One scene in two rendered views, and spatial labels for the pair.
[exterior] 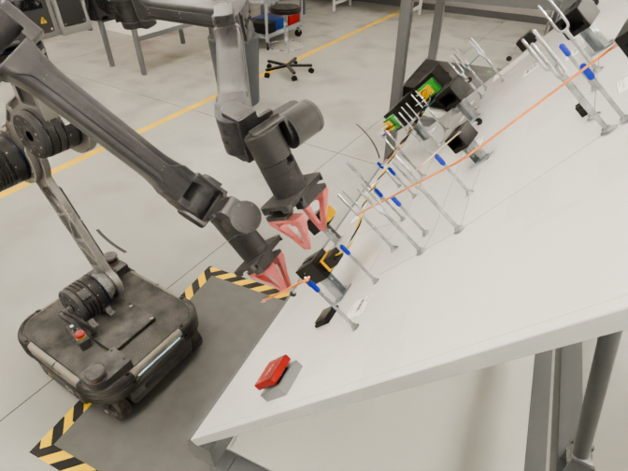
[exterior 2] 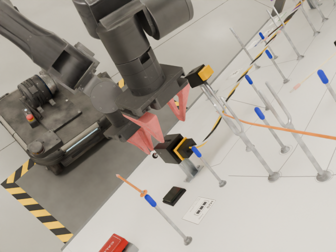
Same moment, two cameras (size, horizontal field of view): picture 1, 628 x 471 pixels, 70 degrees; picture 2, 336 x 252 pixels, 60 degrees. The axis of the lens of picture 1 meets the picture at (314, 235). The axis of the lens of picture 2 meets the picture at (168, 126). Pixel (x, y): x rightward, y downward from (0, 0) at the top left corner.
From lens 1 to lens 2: 0.33 m
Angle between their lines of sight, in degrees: 18
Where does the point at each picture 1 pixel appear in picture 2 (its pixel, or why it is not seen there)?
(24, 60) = not seen: outside the picture
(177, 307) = not seen: hidden behind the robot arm
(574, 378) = not seen: outside the picture
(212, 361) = (119, 144)
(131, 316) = (66, 108)
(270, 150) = (121, 47)
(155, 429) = (77, 184)
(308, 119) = (173, 9)
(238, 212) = (100, 93)
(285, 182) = (138, 81)
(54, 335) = (15, 113)
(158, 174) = (24, 44)
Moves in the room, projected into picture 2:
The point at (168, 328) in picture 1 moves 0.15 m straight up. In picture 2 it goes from (90, 121) to (84, 105)
